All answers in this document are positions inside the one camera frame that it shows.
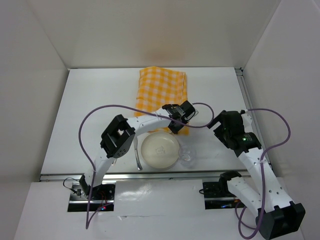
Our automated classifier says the clear plastic cup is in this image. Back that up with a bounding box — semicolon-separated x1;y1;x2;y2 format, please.
178;145;196;169

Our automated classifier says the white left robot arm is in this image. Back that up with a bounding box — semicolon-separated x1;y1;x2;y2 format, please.
78;100;198;200

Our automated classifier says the cream round plate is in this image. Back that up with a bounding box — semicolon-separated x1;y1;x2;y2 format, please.
140;131;180;170

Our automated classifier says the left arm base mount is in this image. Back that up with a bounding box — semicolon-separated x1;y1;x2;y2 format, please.
67;182;116;213

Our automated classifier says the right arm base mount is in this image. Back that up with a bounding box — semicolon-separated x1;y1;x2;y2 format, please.
198;181;244;210

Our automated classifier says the silver table knife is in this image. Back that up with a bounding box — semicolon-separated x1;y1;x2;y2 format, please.
133;136;143;171

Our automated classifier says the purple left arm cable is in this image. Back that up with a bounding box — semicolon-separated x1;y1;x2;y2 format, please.
78;101;215;230

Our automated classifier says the yellow white checkered cloth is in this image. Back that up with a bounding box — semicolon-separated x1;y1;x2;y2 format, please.
133;65;191;136

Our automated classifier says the aluminium front rail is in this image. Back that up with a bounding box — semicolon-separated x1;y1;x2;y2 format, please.
39;170;253;182

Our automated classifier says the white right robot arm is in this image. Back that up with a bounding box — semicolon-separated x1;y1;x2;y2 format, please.
208;110;306;240

